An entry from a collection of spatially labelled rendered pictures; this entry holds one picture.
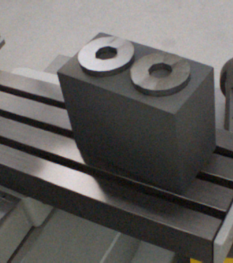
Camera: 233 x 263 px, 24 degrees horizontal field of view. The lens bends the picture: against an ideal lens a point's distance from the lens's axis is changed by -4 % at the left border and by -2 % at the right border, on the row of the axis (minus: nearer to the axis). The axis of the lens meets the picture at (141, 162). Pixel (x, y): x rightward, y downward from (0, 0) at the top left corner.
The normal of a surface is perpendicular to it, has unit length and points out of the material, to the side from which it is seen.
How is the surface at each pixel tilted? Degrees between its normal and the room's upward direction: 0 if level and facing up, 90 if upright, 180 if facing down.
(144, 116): 90
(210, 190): 0
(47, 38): 0
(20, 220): 90
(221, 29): 0
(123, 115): 90
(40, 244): 90
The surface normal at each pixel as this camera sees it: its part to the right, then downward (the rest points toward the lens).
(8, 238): 0.89, 0.28
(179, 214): -0.11, -0.65
